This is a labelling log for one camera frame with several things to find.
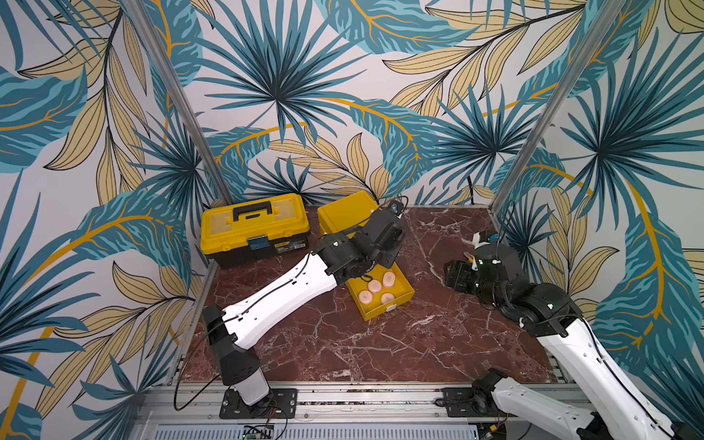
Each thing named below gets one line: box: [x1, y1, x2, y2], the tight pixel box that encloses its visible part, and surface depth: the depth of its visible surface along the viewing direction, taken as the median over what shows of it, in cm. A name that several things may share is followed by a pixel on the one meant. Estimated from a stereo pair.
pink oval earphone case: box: [382, 271, 396, 289], surface depth 97 cm
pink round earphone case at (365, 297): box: [358, 289, 374, 305], surface depth 94 cm
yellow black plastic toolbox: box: [199, 193, 310, 269], surface depth 94 cm
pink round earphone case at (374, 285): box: [368, 278, 383, 294], surface depth 96 cm
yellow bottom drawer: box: [345, 262, 416, 321], surface depth 94 cm
